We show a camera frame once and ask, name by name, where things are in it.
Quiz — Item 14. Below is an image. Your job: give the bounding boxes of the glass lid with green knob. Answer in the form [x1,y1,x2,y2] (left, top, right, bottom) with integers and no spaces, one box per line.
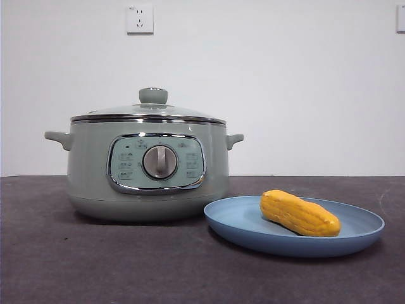
[70,87,227,125]

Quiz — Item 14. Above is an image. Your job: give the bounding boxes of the yellow corn cob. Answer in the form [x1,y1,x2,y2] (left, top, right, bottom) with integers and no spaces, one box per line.
[259,189,342,238]

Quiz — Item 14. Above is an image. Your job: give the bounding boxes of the blue round plate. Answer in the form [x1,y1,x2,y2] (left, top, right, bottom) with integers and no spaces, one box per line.
[204,195,385,257]

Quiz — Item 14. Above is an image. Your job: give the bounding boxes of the pale green electric steamer pot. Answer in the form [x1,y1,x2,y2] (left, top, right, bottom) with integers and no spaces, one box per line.
[44,119,244,222]

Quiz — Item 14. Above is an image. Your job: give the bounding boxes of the white wall power socket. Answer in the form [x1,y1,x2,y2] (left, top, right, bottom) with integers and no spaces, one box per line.
[127,5,154,35]

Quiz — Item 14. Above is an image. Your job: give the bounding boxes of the white wall switch plate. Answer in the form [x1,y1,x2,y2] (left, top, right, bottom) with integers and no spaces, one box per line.
[396,5,405,34]

